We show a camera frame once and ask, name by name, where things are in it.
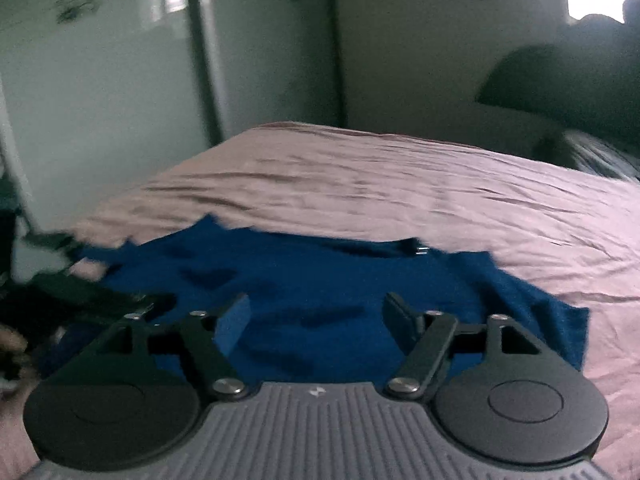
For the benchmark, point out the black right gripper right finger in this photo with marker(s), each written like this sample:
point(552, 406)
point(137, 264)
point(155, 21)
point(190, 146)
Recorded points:
point(494, 388)

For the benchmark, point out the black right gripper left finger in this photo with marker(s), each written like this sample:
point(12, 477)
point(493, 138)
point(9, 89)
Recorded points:
point(136, 392)

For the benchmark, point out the blue knit sweater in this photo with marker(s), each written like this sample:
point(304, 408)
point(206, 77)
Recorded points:
point(316, 302)

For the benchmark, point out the pink bed sheet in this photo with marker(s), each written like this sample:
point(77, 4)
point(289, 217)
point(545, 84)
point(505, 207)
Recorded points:
point(567, 233)

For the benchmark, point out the glass floral wardrobe door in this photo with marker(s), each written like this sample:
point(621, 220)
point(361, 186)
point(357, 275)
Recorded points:
point(102, 94)

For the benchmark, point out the patterned pillow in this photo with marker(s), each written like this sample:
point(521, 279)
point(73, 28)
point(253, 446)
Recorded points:
point(594, 156)

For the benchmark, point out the dark curved headboard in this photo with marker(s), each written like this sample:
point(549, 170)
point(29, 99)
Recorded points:
point(587, 80)

